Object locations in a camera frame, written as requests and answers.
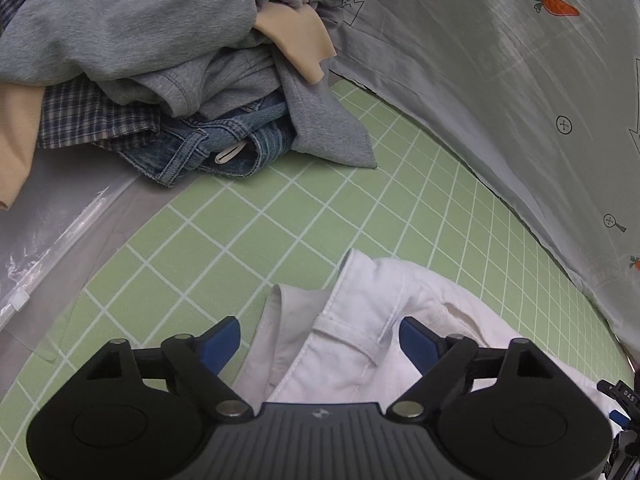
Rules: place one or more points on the grey carrot-print sheet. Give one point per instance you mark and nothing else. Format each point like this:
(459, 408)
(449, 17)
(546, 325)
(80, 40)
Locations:
(500, 110)

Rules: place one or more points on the blue denim jeans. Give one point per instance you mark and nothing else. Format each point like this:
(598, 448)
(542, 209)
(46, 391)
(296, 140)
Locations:
(185, 155)

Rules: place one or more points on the green grid mat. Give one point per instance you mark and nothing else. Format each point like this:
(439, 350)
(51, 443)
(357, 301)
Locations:
(300, 220)

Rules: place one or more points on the clear plastic bag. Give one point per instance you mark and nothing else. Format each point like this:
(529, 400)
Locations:
(50, 240)

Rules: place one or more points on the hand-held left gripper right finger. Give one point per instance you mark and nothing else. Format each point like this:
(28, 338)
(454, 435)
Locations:
(417, 345)

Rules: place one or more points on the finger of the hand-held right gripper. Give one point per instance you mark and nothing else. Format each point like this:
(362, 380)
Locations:
(617, 416)

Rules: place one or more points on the blue plaid shirt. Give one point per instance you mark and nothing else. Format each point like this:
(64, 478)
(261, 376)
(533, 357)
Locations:
(85, 115)

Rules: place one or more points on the beige garment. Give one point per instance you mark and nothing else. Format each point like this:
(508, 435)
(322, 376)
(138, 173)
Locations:
(300, 40)

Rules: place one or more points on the white pants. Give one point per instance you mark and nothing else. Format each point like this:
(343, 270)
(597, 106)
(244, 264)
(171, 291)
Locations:
(350, 310)

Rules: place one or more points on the grey shirt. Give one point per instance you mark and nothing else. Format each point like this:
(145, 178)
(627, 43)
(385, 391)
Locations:
(125, 25)

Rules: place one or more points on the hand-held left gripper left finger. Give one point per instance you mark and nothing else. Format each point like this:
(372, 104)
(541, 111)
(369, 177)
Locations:
(220, 345)

